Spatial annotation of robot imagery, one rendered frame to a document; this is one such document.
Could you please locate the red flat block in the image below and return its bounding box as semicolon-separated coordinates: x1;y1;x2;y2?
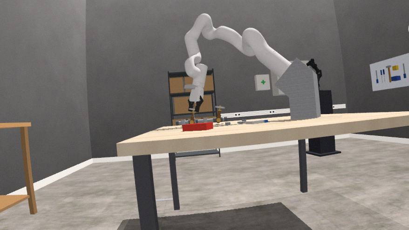
182;122;213;131

